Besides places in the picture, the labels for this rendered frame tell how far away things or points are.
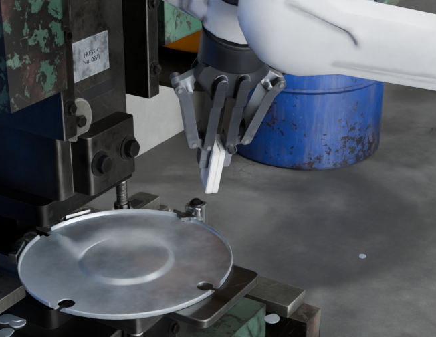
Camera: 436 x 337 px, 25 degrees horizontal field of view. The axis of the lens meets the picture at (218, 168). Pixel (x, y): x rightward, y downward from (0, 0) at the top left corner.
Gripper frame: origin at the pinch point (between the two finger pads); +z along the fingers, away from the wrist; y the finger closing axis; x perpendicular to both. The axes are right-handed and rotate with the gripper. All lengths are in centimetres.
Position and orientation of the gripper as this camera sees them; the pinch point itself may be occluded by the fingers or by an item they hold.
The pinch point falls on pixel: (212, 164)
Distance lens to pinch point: 114.5
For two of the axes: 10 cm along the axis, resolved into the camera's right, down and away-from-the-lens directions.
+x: -2.4, -7.1, 6.7
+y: 9.6, -0.7, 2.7
